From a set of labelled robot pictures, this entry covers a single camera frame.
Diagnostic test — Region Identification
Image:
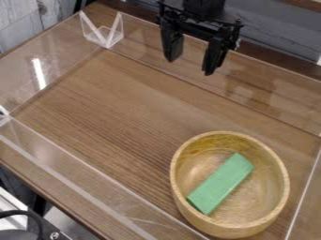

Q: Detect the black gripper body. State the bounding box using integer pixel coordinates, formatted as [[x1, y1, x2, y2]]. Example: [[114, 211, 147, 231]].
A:
[[157, 0, 243, 42]]

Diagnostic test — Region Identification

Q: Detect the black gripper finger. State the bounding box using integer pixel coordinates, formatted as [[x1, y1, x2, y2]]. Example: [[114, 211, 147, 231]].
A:
[[201, 37, 228, 76], [160, 19, 184, 62]]

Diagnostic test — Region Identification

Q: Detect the green rectangular block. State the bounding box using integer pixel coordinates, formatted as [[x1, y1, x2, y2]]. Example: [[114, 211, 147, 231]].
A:
[[185, 153, 254, 216]]

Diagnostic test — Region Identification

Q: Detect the brown wooden bowl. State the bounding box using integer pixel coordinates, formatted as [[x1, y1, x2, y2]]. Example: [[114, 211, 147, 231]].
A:
[[169, 131, 291, 239]]

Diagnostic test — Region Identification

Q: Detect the clear acrylic corner bracket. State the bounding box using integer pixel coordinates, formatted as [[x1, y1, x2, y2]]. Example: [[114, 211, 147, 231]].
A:
[[78, 11, 124, 49]]

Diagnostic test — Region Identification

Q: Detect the black cable bottom left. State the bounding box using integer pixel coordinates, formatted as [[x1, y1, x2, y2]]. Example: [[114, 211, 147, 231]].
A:
[[0, 209, 45, 240]]

